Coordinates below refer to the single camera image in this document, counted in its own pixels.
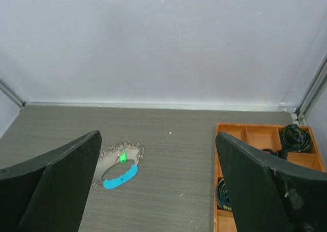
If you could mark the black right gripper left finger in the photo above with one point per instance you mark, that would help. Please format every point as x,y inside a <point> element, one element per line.
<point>49,192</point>

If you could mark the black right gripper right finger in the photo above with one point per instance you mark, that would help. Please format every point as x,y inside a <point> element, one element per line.
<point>268,193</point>

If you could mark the metal key holder blue handle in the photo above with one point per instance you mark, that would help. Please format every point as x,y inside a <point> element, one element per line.
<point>135,153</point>

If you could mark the green key tag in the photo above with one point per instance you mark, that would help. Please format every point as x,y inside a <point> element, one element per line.
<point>122,158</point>

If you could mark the rolled blue yellow tie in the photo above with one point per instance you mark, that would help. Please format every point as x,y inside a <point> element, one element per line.
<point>222,196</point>

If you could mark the orange wooden divided tray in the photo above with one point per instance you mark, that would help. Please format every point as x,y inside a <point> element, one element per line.
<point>263,136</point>

